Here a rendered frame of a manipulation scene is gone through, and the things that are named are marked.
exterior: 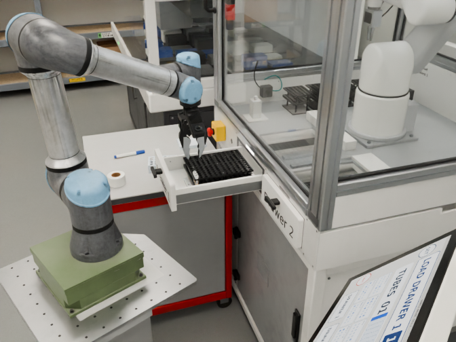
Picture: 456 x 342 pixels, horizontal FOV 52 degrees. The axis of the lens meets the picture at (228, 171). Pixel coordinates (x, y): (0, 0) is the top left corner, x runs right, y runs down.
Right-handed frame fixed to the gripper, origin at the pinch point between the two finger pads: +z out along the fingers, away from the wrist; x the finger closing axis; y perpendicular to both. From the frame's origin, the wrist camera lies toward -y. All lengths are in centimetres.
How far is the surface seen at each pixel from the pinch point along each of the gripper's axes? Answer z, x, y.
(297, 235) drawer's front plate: 10.7, -21.3, -40.3
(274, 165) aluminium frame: -1.2, -23.0, -17.2
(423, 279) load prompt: -19, -18, -93
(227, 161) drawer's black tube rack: 8.3, -14.6, 7.1
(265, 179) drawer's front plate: 5.4, -21.2, -14.5
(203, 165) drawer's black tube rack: 7.7, -4.8, 5.4
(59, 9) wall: 22, 43, 420
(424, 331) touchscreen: -22, -8, -105
